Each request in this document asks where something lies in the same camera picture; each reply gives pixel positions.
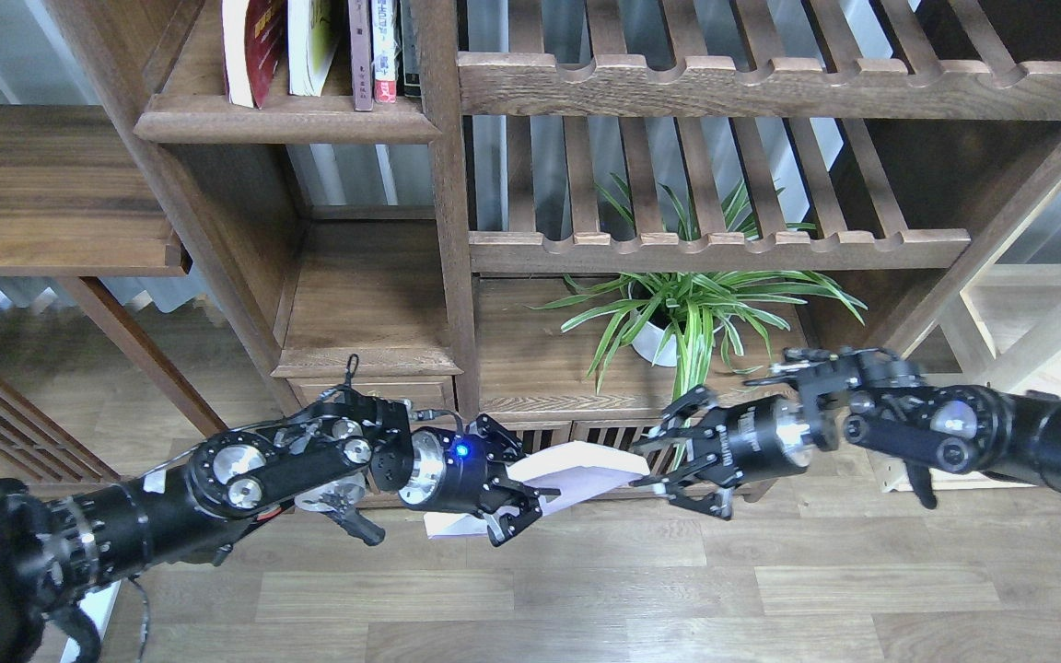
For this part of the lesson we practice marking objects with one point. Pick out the pale pink book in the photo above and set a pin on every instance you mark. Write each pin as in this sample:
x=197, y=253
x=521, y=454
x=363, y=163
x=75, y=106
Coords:
x=579, y=470

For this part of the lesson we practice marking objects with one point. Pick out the white plant pot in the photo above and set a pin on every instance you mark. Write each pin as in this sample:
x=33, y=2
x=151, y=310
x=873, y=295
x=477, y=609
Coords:
x=652, y=345

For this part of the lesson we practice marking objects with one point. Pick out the red cover book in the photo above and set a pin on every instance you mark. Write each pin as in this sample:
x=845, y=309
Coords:
x=254, y=36

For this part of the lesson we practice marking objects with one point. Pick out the small wooden drawer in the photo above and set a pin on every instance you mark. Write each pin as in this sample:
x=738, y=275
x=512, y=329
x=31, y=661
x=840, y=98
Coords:
x=425, y=392

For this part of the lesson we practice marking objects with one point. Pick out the maroon upright book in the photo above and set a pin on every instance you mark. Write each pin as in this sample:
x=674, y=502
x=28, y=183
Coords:
x=360, y=49

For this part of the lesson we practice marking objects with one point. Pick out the red white upright book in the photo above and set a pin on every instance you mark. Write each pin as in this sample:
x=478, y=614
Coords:
x=385, y=50

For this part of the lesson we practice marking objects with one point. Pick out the dark upright book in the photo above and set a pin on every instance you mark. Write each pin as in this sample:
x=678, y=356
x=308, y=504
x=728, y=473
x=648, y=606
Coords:
x=410, y=68

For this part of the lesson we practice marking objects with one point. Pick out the green spider plant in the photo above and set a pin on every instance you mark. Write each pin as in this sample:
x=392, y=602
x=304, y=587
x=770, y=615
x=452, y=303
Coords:
x=743, y=297

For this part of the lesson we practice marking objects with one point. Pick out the dark wooden side table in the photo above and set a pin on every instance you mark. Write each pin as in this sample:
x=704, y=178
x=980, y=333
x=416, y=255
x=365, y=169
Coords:
x=74, y=206

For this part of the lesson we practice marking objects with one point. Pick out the dark wooden bookshelf cabinet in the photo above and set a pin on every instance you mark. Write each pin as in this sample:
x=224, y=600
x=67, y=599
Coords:
x=891, y=144

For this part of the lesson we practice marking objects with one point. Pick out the white metal leg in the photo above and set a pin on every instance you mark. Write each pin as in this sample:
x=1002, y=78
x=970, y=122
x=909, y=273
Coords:
x=98, y=605

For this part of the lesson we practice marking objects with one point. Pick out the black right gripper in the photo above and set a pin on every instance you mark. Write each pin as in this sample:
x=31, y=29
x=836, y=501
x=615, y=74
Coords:
x=752, y=442

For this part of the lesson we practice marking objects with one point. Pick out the right slatted cabinet door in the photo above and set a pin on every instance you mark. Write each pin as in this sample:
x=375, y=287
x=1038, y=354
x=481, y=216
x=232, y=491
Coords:
x=620, y=434

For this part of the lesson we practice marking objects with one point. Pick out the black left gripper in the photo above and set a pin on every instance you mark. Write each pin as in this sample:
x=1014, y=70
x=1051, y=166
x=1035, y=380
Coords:
x=463, y=482

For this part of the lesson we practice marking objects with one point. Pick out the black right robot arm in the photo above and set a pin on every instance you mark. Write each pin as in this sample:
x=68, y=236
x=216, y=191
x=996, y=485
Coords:
x=871, y=398

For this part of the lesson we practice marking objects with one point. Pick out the white and yellow book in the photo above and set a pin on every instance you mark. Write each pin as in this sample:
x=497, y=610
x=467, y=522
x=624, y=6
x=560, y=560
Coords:
x=313, y=31

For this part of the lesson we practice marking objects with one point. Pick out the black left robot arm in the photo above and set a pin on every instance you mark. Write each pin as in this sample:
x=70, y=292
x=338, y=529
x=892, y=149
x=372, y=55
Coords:
x=52, y=553

